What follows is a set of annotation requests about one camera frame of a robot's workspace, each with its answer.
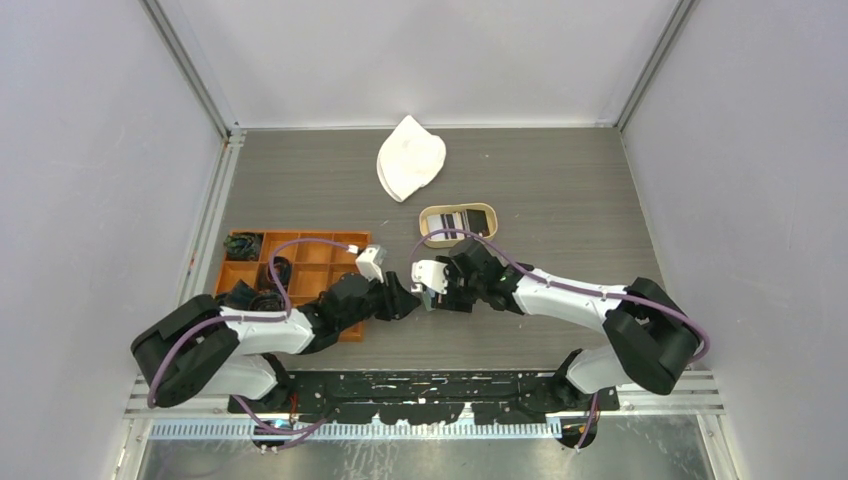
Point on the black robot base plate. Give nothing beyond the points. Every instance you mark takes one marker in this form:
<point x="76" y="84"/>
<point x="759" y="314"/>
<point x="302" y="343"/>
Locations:
<point x="284" y="399"/>

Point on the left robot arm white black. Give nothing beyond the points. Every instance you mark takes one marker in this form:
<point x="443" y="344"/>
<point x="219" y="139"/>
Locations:
<point x="202" y="347"/>

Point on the aluminium frame rail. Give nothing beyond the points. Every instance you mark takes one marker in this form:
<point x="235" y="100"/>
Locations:
<point x="694" y="393"/>

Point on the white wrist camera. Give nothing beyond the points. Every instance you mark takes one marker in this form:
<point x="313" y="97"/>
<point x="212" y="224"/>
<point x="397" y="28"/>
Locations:
<point x="369" y="262"/>
<point x="430" y="275"/>

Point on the silver credit card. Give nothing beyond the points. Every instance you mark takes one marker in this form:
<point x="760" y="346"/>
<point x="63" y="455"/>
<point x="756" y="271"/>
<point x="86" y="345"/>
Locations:
<point x="437" y="222"/>

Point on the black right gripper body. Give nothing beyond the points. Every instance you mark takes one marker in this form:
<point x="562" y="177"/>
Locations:
<point x="461" y="293"/>

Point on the beige oval card tray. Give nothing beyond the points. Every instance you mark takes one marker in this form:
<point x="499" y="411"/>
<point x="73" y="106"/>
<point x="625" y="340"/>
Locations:
<point x="477" y="218"/>

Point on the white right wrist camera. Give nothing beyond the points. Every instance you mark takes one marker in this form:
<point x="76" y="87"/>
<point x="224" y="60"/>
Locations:
<point x="430" y="275"/>

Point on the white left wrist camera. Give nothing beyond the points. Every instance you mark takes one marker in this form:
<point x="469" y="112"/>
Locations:
<point x="369" y="262"/>

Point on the white folded cloth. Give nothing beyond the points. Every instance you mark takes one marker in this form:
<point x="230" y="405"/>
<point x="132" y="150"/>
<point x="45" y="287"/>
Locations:
<point x="409" y="159"/>

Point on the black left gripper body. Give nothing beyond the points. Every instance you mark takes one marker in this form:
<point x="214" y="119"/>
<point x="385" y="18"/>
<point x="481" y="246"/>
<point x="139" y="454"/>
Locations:
<point x="379" y="301"/>

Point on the orange compartment organizer tray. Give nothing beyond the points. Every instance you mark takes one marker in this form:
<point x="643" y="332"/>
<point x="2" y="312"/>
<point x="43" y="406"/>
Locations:
<point x="306" y="266"/>

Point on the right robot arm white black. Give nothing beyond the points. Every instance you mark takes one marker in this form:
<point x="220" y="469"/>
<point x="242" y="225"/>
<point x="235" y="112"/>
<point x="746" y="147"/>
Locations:
<point x="649" y="340"/>

